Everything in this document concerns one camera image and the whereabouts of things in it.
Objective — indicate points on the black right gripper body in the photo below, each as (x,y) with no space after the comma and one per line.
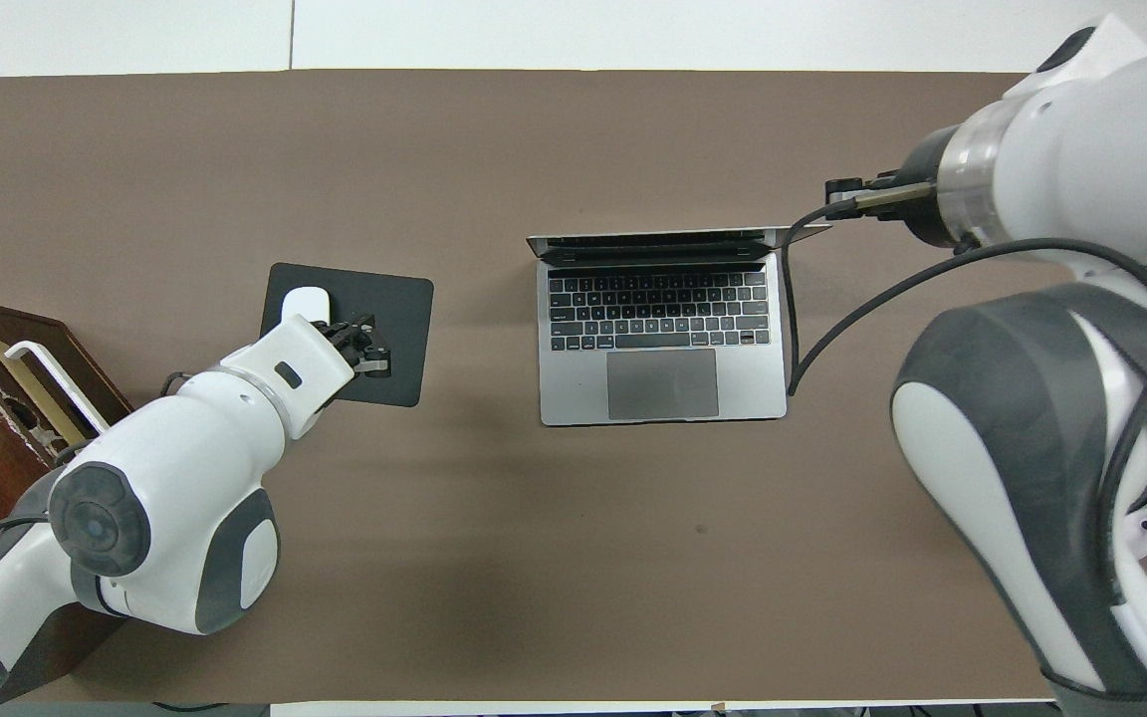
(917,164)

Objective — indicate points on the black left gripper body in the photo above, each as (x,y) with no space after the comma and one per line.
(346,344)

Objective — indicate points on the grey aluminium laptop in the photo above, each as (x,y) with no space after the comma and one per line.
(663,388)

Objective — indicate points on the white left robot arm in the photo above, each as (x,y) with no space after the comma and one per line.
(175,478)

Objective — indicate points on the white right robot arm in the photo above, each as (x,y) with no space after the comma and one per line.
(1081,149)

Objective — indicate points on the black mouse pad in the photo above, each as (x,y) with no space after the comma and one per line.
(394,309)

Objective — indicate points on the white computer mouse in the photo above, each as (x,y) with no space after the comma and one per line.
(305,302)

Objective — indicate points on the brown table mat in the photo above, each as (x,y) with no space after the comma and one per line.
(534,558)

